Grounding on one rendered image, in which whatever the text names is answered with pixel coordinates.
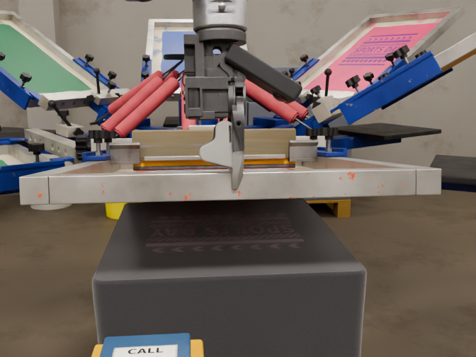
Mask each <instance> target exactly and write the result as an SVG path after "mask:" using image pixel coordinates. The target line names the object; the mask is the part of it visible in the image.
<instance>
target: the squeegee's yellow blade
mask: <svg viewBox="0 0 476 357"><path fill-rule="evenodd" d="M244 164H295V161H288V158H287V159H244ZM192 165H216V164H211V163H207V162H204V161H203V160H181V161H141V164H133V166H192Z"/></svg>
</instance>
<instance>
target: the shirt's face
mask: <svg viewBox="0 0 476 357"><path fill-rule="evenodd" d="M247 213H285V214H286V215H287V216H288V218H289V220H290V221H291V222H292V224H293V226H294V227H295V229H296V230H297V231H298V233H299V234H300V236H301V237H302V239H303V240H304V242H305V243H306V245H307V246H308V248H299V249H257V250H236V251H195V252H173V253H151V254H145V247H146V243H147V238H148V234H149V228H150V225H151V221H152V216H168V215H221V214H247ZM362 268H363V267H362V266H361V265H360V264H359V262H357V260H355V258H354V257H353V256H352V255H351V254H350V252H349V251H348V250H347V249H346V248H345V246H344V245H343V244H342V243H341V242H340V241H339V240H338V239H337V238H336V237H335V235H334V234H333V233H332V232H331V231H330V229H329V228H328V227H327V226H326V225H325V224H324V223H323V222H322V221H321V220H320V218H319V217H318V216H317V215H316V214H315V212H314V211H313V210H312V209H311V208H310V206H309V205H308V204H307V203H306V202H305V201H304V200H303V199H302V198H296V199H267V200H209V201H180V202H151V203H127V205H126V207H125V209H124V212H123V215H122V217H121V219H120V222H119V223H118V226H117V229H116V231H115V234H114V235H113V238H112V240H111V243H110V245H109V248H108V250H107V252H106V255H105V257H104V259H103V262H102V264H101V267H100V269H99V271H98V274H97V276H96V278H97V279H99V280H103V281H104V280H123V279H143V278H179V277H198V276H235V275H254V274H273V273H310V272H329V271H359V270H361V269H362Z"/></svg>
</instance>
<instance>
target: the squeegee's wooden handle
mask: <svg viewBox="0 0 476 357"><path fill-rule="evenodd" d="M213 130H214V129H208V130H133V131H132V142H139V143H140V161H144V160H145V157H172V156H199V154H198V150H199V147H200V146H201V145H204V144H205V143H207V142H209V141H211V140H212V139H213ZM290 140H296V130H295V128H269V129H244V155H261V154H285V158H286V159H287V158H289V142H290Z"/></svg>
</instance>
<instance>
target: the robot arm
mask: <svg viewBox="0 0 476 357"><path fill-rule="evenodd" d="M193 31H194V32H195V34H183V41H184V70H185V72H184V73H183V74H182V84H183V85H184V90H182V94H183V95H184V97H183V100H184V101H185V102H186V104H184V113H185V114H186V118H188V119H189V120H197V119H199V120H213V119H220V118H227V121H226V120H223V121H220V122H219V123H217V124H216V125H215V126H214V130H213V139H212V140H211V141H209V142H207V143H205V144H203V145H201V146H200V147H199V150H198V154H199V157H200V158H201V159H202V160H203V161H204V162H207V163H211V164H216V165H219V166H224V167H227V168H229V171H232V190H236V189H237V188H238V186H239V184H240V182H241V180H242V178H243V175H244V116H245V113H246V87H245V80H246V79H247V80H249V81H250V82H252V83H253V84H256V85H257V86H258V87H260V88H262V89H263V90H264V91H267V92H268V93H270V94H271V95H272V96H273V97H274V98H275V99H276V100H277V101H280V102H284V103H287V104H289V103H292V102H293V101H296V100H297V99H298V96H299V95H300V93H301V92H302V86H301V85H300V84H299V83H297V82H296V81H295V80H294V79H293V78H292V77H290V76H286V75H284V74H282V73H281V72H279V71H278V70H276V69H274V68H273V67H271V66H270V65H268V64H266V63H265V62H263V61H262V60H260V59H259V58H257V57H255V56H254V55H252V54H251V53H249V52H247V51H246V50H244V49H243V48H241V47H240V46H243V45H245V44H246V43H247V34H246V33H245V32H246V31H247V0H193ZM213 50H219V51H220V53H221V54H220V55H215V54H214V53H213ZM184 74H185V84H184V83H183V76H184Z"/></svg>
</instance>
